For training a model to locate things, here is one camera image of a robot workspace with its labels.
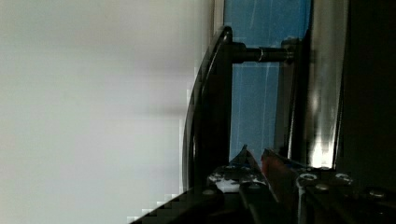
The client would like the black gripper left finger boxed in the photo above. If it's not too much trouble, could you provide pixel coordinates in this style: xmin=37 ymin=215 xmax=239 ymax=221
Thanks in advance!
xmin=207 ymin=145 xmax=279 ymax=224

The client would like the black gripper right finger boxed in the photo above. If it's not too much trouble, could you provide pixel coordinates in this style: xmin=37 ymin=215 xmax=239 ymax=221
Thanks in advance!
xmin=262 ymin=149 xmax=355 ymax=224

